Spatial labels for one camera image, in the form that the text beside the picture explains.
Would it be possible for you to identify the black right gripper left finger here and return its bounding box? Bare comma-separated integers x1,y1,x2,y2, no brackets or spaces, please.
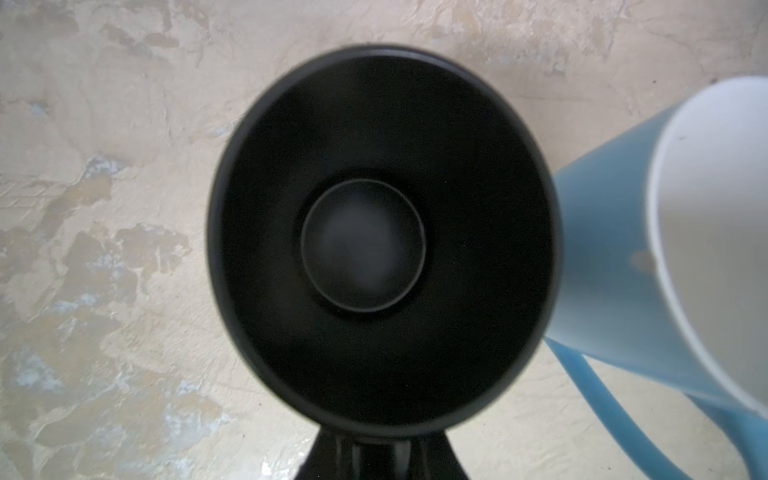
294,429,339,480

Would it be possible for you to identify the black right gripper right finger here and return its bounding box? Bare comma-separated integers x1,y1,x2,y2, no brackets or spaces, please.
410,431,469,480

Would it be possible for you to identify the black mug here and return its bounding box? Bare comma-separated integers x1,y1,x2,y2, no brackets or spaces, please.
206,44,562,438

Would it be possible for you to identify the light blue mug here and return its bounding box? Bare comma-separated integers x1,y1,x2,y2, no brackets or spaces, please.
545,76,767,479

